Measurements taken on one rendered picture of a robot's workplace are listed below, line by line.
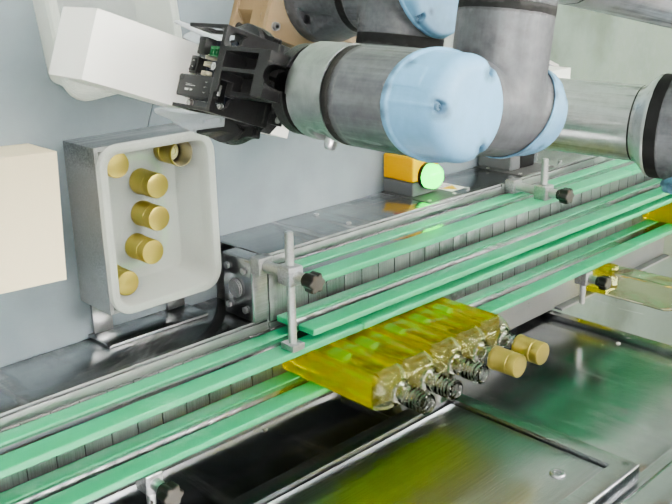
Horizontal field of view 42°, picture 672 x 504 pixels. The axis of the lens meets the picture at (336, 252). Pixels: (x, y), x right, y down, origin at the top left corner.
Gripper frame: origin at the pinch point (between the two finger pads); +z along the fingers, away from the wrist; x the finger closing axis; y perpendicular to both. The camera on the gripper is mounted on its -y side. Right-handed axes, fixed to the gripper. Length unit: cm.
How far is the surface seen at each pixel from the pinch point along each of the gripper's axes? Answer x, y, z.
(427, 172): 0, -69, 25
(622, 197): -6, -126, 18
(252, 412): 39, -32, 14
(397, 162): 0, -67, 30
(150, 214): 15.8, -17.8, 27.8
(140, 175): 11.1, -16.4, 30.1
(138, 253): 21.4, -17.9, 28.8
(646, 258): 5, -152, 22
